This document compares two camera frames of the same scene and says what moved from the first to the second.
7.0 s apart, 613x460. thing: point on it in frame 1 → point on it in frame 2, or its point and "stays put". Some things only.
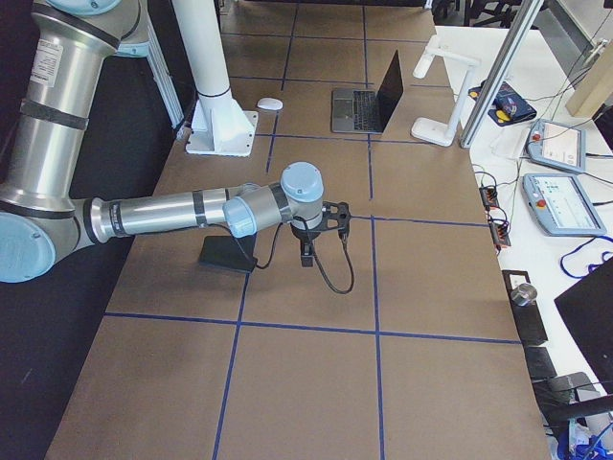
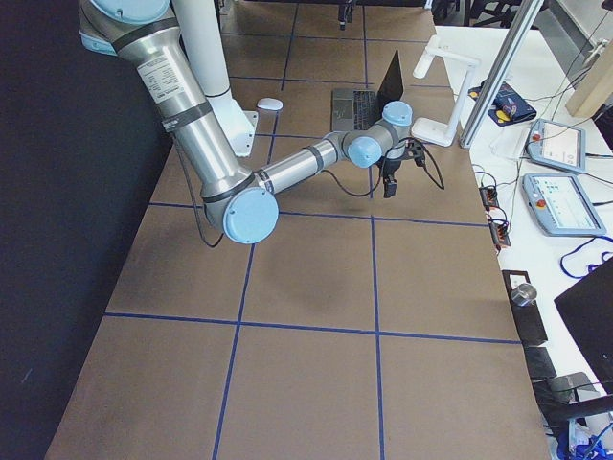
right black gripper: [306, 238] → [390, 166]
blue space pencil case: [510, 104] stays put
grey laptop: [368, 111] stays put
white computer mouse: [269, 103] stays put
